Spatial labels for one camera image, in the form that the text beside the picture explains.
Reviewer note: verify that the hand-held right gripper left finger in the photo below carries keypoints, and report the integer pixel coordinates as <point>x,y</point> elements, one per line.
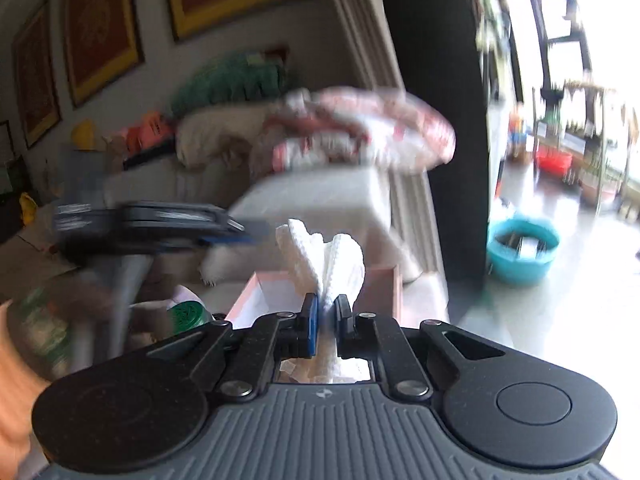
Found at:
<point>311,327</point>

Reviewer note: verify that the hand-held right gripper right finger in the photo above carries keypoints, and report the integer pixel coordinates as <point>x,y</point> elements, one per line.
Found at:
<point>343,322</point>

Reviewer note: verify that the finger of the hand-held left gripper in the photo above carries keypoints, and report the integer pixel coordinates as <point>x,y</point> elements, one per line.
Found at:
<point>190,222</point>

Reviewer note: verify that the pink box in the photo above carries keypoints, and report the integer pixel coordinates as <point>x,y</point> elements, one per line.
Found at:
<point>270,292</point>

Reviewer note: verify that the white textured cloth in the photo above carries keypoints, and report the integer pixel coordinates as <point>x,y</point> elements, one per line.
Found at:
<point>325,260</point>

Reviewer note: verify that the person's left forearm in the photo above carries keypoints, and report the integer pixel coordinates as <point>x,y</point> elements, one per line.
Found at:
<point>15,390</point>

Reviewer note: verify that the yellow bag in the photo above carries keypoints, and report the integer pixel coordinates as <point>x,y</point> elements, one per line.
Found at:
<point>26,206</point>

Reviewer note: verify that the cream pillow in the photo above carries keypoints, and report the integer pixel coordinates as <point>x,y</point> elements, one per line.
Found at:
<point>220,137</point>

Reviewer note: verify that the green lid jar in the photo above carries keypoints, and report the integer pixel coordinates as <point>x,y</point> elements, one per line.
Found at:
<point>186,316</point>

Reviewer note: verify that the yellow round toy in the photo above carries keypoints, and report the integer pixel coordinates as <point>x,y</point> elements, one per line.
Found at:
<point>83,135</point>

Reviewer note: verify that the green patterned cloth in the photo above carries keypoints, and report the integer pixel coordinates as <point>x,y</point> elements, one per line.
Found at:
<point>42,327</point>

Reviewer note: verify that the white sofa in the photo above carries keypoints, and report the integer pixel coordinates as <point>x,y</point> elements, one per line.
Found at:
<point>320,210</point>

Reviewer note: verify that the green fluffy cushion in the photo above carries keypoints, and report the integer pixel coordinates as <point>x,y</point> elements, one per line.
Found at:
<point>225,82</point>

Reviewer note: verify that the teal plastic basin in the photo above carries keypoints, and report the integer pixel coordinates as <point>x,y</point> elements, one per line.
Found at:
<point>522,252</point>

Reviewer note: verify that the red plastic basin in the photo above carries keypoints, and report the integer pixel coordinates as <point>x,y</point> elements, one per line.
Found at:
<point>552,161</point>

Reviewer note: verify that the dark pillar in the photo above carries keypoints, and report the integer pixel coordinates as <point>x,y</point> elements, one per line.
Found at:
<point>430,60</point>

